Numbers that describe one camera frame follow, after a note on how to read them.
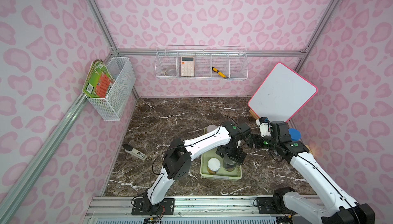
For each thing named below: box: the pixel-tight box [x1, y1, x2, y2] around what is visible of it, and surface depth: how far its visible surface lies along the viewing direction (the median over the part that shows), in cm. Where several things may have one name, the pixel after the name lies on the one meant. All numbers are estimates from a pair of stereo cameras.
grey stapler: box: [122, 143, 148, 161], surface depth 90 cm
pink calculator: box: [180, 56, 195, 77], surface depth 97 cm
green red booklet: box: [82, 59, 116, 99], surface depth 73 cm
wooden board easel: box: [248, 109, 260, 121], surface depth 106 cm
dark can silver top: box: [222, 155, 237, 172], surface depth 80 cm
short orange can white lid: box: [207, 157, 221, 175], surface depth 81 cm
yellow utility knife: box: [211, 66, 227, 78], surface depth 100 cm
